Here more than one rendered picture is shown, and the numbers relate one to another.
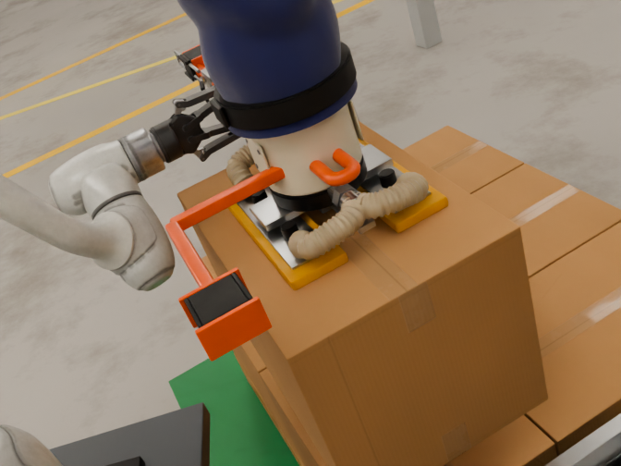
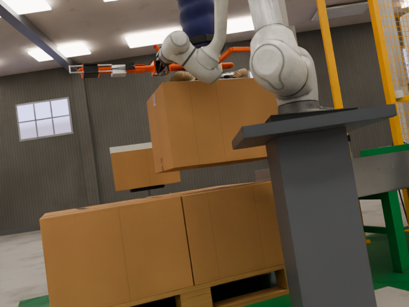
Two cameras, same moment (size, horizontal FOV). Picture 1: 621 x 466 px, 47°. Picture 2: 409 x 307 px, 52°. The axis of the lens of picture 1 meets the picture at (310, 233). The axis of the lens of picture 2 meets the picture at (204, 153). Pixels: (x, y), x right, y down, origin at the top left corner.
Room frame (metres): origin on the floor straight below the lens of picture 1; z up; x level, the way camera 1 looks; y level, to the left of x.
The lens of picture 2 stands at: (1.37, 2.12, 0.60)
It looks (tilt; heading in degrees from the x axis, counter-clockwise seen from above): 4 degrees up; 264
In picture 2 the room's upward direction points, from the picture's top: 9 degrees counter-clockwise
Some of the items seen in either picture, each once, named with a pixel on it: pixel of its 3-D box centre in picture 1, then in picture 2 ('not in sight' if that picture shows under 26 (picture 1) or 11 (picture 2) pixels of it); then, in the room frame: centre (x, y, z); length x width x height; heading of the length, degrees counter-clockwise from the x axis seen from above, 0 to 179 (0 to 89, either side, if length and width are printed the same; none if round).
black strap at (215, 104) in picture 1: (283, 82); (202, 45); (1.07, -0.04, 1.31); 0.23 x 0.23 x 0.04
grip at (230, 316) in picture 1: (224, 312); not in sight; (0.72, 0.14, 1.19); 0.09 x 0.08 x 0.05; 103
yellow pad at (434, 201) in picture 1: (370, 169); not in sight; (1.09, -0.14, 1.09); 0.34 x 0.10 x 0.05; 13
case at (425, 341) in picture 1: (349, 288); (213, 127); (1.08, -0.03, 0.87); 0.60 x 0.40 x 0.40; 13
